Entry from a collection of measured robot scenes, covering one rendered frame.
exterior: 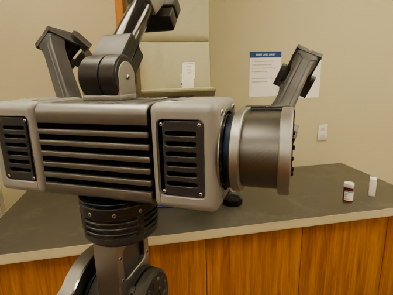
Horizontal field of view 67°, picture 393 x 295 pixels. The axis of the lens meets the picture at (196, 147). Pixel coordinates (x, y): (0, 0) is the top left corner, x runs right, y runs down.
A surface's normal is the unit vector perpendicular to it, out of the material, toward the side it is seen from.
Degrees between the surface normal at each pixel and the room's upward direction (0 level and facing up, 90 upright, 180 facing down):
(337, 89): 90
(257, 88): 90
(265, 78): 90
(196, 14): 90
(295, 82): 39
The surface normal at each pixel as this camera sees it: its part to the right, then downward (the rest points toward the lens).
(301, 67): 0.17, -0.62
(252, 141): -0.28, -0.24
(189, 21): 0.19, 0.22
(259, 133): -0.23, -0.50
